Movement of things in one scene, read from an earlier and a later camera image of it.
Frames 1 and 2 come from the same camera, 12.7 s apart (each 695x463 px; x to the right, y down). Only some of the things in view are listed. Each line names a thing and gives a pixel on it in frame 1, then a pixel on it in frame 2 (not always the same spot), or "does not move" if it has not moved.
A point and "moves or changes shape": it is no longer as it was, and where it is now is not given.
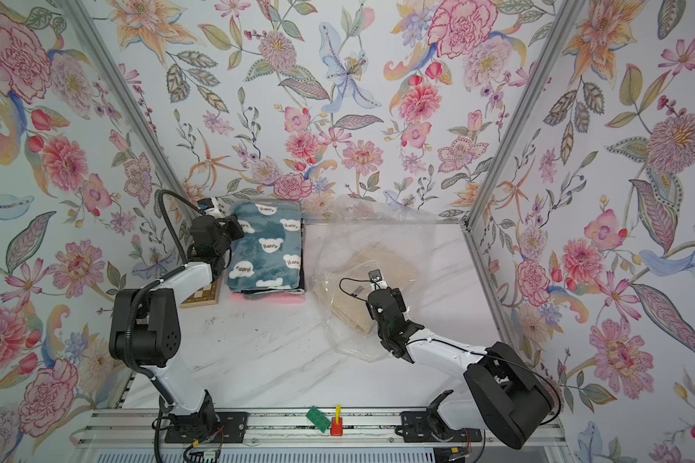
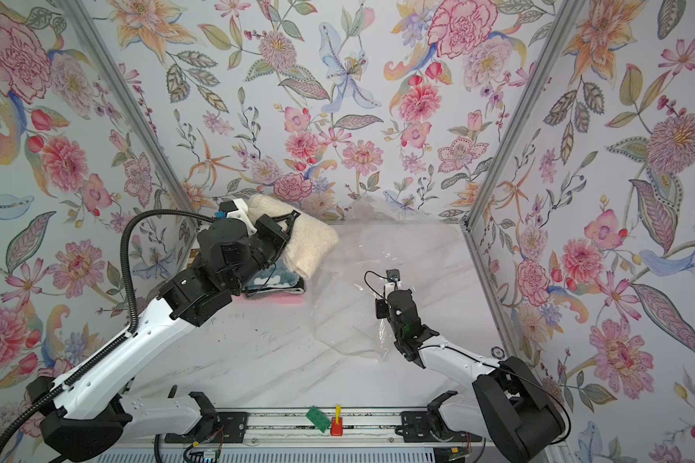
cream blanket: [346, 288] -> [310, 239]
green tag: [319, 420] does not move
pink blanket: [286, 298] does not move
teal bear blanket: [268, 256] moves or changes shape
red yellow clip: [336, 424] does not move
